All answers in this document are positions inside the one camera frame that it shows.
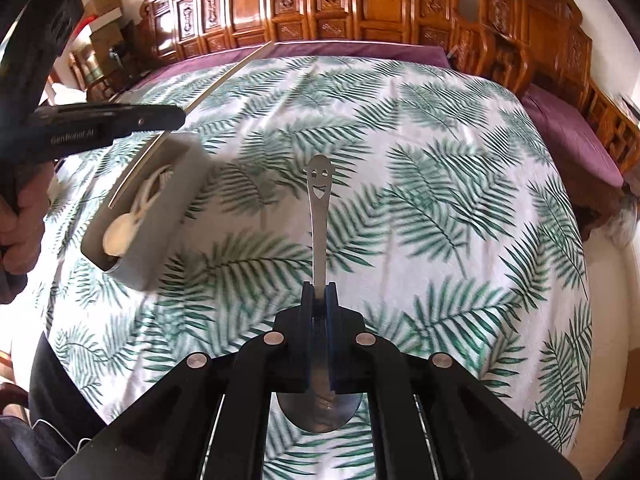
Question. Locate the purple armchair cushion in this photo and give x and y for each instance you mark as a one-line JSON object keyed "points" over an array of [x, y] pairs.
{"points": [[569, 138]]}

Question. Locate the carved wooden armchair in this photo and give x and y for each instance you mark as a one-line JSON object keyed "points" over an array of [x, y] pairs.
{"points": [[542, 41]]}

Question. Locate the stacked cardboard boxes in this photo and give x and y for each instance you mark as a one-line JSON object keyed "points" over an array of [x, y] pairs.
{"points": [[98, 45]]}

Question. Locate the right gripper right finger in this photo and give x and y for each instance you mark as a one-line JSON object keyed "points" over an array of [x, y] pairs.
{"points": [[430, 418]]}

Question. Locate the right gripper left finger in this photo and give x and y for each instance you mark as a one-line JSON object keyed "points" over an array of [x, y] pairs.
{"points": [[207, 418]]}

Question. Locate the person's left hand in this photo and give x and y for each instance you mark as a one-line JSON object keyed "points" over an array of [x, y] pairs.
{"points": [[21, 233]]}

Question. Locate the green leaf print tablecloth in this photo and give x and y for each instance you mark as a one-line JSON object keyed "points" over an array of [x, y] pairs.
{"points": [[447, 226]]}

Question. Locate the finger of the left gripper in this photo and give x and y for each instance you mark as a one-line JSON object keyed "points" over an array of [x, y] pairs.
{"points": [[54, 132]]}

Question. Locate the purple bench cushion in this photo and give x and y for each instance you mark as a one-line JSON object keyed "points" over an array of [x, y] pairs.
{"points": [[428, 55]]}

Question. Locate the carved wooden long bench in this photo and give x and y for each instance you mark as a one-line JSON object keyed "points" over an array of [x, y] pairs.
{"points": [[174, 30]]}

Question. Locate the grey rectangular tray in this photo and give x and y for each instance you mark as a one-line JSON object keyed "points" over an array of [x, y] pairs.
{"points": [[138, 266]]}

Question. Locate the steel smiley face spoon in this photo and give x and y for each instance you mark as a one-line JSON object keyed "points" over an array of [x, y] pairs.
{"points": [[319, 409]]}

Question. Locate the small white plastic spoon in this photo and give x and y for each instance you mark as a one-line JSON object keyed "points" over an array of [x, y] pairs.
{"points": [[120, 233]]}

